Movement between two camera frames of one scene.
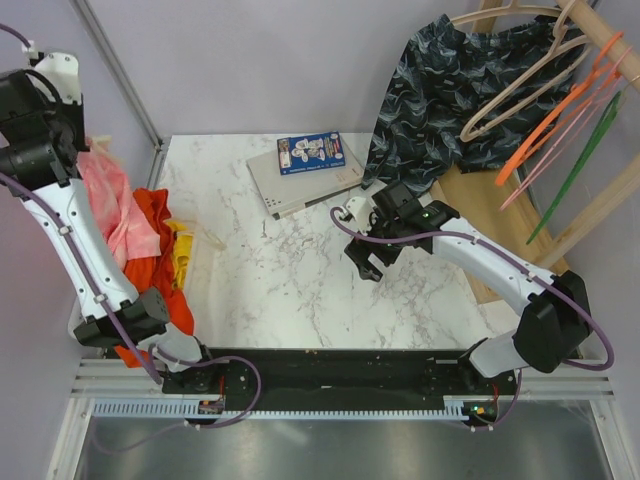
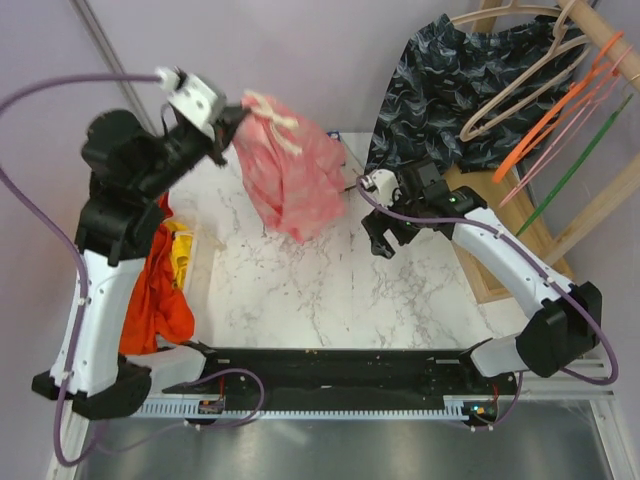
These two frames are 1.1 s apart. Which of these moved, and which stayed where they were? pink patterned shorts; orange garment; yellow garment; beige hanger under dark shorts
Moved: pink patterned shorts
Stayed: beige hanger under dark shorts; yellow garment; orange garment
